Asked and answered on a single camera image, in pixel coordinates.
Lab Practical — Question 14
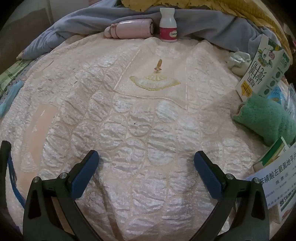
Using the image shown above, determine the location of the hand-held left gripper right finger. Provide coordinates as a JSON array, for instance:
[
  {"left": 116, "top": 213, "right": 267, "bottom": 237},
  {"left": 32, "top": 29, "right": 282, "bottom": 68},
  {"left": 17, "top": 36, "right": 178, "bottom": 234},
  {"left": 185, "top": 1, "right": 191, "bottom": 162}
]
[{"left": 194, "top": 150, "right": 270, "bottom": 241}]

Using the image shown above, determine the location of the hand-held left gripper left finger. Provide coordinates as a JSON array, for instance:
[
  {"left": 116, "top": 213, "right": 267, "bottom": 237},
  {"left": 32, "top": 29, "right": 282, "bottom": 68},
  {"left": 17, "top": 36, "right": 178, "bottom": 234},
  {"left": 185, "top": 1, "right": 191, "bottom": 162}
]
[{"left": 23, "top": 150, "right": 100, "bottom": 241}]

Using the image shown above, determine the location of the green white medicine box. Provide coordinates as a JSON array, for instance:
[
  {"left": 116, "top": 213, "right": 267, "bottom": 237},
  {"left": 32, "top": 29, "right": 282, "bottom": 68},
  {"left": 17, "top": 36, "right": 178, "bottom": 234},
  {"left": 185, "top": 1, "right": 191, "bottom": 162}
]
[{"left": 253, "top": 137, "right": 287, "bottom": 172}]

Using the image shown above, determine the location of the green fluffy sock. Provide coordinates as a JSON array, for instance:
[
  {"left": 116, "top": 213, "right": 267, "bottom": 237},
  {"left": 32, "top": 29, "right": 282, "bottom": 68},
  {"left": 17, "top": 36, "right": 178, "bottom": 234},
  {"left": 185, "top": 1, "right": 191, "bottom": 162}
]
[{"left": 232, "top": 95, "right": 296, "bottom": 146}]

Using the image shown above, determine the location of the pink quilted bedspread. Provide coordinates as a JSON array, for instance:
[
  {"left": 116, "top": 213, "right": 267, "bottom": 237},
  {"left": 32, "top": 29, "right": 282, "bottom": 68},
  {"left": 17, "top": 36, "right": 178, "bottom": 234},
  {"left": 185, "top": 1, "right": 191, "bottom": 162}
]
[{"left": 0, "top": 35, "right": 296, "bottom": 241}]

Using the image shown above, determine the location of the black object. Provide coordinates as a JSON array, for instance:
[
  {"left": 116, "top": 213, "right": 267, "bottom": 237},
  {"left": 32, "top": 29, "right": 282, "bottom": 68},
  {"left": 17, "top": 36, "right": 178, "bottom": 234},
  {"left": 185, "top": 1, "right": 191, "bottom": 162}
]
[{"left": 0, "top": 141, "right": 12, "bottom": 176}]

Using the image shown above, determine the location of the silver blue printed packet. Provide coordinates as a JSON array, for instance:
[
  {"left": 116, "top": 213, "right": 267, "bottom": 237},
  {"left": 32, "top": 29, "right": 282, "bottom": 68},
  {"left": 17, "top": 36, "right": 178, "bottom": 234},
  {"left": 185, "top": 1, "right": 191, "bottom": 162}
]
[{"left": 266, "top": 81, "right": 296, "bottom": 116}]

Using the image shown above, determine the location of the white green milk carton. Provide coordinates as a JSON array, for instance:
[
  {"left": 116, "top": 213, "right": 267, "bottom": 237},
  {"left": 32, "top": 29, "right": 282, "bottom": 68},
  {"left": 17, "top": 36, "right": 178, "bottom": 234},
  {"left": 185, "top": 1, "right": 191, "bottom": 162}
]
[{"left": 235, "top": 36, "right": 290, "bottom": 102}]

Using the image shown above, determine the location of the green plaid cloth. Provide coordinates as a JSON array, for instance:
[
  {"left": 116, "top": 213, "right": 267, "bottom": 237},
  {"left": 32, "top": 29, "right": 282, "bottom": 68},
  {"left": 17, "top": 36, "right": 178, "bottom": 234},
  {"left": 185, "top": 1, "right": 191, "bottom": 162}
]
[{"left": 0, "top": 59, "right": 30, "bottom": 93}]

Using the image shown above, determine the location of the grey blanket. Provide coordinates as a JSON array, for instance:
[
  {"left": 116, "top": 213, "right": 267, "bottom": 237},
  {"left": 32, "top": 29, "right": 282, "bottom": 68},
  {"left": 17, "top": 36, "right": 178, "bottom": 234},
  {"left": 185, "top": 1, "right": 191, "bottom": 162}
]
[{"left": 17, "top": 0, "right": 272, "bottom": 59}]

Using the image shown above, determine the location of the white pill bottle pink label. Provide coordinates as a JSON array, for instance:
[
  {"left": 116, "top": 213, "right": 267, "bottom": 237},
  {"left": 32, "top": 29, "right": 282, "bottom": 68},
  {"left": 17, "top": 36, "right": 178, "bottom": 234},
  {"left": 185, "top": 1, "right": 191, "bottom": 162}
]
[{"left": 159, "top": 8, "right": 178, "bottom": 43}]

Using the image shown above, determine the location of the yellow blanket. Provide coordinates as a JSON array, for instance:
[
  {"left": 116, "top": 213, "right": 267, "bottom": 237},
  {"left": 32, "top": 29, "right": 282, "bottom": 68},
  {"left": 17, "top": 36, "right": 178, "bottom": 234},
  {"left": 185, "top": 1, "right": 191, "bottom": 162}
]
[{"left": 121, "top": 0, "right": 288, "bottom": 47}]

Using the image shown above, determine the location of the blue cable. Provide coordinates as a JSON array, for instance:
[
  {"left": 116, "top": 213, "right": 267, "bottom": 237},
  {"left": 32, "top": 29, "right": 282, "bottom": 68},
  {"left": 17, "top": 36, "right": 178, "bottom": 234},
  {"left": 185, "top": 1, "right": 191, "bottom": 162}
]
[{"left": 7, "top": 155, "right": 26, "bottom": 208}]

